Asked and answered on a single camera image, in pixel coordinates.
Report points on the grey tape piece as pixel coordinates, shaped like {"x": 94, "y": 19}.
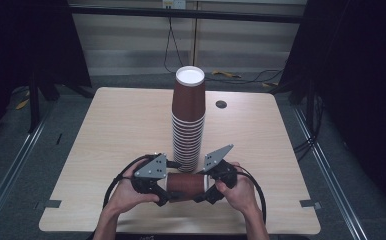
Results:
{"x": 52, "y": 203}
{"x": 309, "y": 203}

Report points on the aluminium floor rail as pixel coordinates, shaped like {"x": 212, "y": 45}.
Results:
{"x": 11, "y": 170}
{"x": 331, "y": 186}

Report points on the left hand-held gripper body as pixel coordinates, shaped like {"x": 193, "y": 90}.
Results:
{"x": 151, "y": 170}

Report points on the yellow floor tape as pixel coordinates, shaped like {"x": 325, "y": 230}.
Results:
{"x": 22, "y": 104}

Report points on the stack of brown paper cups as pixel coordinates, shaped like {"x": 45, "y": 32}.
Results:
{"x": 188, "y": 100}

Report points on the black metal stand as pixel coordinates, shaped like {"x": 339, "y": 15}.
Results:
{"x": 33, "y": 103}

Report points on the dark round table grommet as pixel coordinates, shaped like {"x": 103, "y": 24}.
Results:
{"x": 221, "y": 104}

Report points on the white wall outlet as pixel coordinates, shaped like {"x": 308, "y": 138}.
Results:
{"x": 173, "y": 3}

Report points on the black horizontal bar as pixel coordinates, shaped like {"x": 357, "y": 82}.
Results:
{"x": 131, "y": 12}

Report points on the single brown ribbed cup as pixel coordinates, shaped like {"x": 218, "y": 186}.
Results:
{"x": 186, "y": 183}

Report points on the yellow object on floor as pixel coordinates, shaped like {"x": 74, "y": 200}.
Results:
{"x": 226, "y": 73}

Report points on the black curtain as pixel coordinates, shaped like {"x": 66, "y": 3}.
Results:
{"x": 357, "y": 83}
{"x": 24, "y": 40}

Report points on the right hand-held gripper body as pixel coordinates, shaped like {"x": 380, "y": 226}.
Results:
{"x": 219, "y": 160}

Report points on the person's right hand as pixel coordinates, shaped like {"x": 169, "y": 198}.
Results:
{"x": 241, "y": 196}

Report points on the person's left hand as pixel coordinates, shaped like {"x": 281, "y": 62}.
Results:
{"x": 127, "y": 196}

